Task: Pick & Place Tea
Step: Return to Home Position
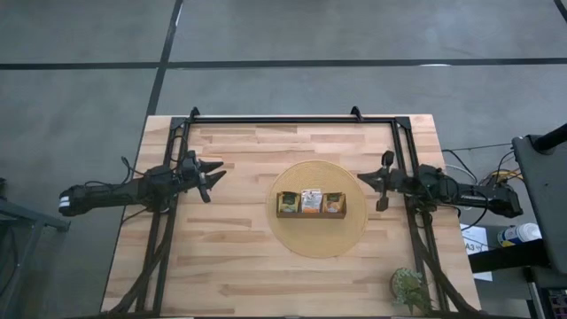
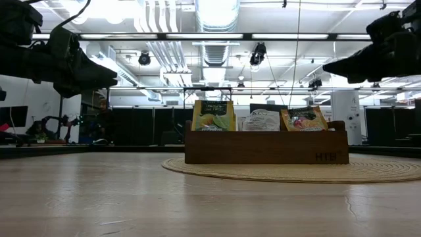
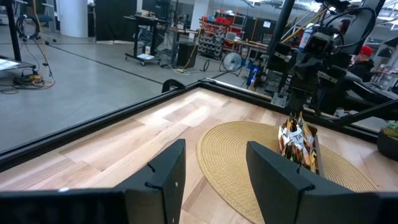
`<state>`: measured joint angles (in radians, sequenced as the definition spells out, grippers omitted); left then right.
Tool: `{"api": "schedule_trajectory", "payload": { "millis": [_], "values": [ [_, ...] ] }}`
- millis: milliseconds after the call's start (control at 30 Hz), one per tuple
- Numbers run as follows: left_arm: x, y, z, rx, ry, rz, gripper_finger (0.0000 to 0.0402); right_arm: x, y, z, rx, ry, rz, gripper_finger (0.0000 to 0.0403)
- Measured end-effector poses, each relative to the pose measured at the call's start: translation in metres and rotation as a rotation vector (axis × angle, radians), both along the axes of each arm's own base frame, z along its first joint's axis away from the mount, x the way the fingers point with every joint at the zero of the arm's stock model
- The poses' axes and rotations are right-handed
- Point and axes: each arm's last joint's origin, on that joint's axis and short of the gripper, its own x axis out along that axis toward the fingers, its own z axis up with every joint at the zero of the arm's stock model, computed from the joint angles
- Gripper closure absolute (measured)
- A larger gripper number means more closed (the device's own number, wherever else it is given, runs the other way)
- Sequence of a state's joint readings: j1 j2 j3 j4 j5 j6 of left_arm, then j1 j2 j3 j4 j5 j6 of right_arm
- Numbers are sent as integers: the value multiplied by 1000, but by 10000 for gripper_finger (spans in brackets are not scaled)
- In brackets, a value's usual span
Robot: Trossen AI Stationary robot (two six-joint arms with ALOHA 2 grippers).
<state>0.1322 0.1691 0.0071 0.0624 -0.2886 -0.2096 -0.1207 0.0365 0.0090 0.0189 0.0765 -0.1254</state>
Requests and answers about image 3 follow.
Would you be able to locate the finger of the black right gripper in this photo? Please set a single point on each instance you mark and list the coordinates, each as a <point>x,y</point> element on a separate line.
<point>296,98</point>
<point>305,98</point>

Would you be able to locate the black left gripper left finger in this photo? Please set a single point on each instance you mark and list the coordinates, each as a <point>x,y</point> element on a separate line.
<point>161,186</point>

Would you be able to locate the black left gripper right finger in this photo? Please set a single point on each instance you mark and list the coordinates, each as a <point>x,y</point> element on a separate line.
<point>280,193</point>

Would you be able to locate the white orange tea packet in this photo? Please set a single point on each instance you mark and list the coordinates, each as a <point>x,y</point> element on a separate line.
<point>297,137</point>

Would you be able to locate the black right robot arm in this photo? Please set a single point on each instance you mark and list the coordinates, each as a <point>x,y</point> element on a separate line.
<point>373,96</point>

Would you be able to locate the brown wooden tea box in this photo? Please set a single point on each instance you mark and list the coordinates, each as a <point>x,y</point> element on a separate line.
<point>319,155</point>

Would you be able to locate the white wipes canister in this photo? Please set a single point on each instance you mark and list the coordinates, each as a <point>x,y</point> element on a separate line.
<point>304,37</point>

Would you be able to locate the yellow pole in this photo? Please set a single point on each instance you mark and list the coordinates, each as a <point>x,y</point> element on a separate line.
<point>303,26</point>

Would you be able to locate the blue lit computer tower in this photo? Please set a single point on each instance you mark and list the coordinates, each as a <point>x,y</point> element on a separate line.
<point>253,76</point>

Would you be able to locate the person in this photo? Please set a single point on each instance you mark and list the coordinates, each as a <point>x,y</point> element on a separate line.
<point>362,62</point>

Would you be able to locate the round woven placemat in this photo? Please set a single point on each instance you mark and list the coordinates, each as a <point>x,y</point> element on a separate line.
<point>233,155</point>

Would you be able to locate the round floor fan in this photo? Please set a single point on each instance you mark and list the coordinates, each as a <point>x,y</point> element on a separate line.
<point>231,61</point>

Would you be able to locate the small potted green plant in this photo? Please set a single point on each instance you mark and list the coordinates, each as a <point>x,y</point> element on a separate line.
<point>388,143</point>

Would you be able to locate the shelf with red bins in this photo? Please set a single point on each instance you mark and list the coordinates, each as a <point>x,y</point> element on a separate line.
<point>214,37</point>

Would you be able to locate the black speaker box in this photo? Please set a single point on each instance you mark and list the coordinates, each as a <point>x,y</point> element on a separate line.
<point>186,54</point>

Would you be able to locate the black rolling work table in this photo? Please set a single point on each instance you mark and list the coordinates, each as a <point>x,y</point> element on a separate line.
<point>149,34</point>

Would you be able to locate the black computer monitor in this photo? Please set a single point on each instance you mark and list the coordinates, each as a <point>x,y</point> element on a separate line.
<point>155,6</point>

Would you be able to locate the gray side table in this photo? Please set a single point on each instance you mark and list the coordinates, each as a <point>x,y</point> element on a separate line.
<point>28,66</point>

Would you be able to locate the white round pillar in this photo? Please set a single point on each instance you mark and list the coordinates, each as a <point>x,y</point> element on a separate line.
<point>73,18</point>

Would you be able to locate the white paper sheet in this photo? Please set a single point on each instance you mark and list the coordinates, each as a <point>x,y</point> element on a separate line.
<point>6,63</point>

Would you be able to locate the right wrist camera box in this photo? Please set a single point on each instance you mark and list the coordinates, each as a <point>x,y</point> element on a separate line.
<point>318,43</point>

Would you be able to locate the black partition wall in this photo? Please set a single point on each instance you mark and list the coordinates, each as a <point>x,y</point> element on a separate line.
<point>115,18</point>

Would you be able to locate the black stand post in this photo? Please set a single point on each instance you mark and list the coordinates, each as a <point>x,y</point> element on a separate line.
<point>12,31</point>

